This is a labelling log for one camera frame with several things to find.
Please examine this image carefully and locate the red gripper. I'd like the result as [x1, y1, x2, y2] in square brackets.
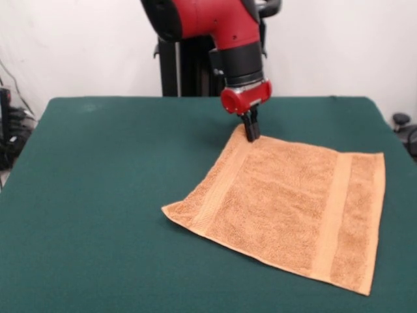
[220, 78, 274, 143]

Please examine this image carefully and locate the dark green table cloth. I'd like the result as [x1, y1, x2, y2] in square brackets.
[0, 95, 417, 313]

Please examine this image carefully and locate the black electronics box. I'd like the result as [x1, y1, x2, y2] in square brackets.
[0, 86, 13, 141]

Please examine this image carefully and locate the grey wall cable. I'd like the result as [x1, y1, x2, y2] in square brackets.
[0, 59, 35, 115]

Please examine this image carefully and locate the black cable bundle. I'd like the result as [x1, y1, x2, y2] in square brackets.
[0, 106, 39, 171]

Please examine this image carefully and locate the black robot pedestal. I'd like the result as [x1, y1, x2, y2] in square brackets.
[152, 0, 283, 98]

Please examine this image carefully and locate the orange terry towel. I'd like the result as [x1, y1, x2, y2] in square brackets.
[160, 123, 387, 297]

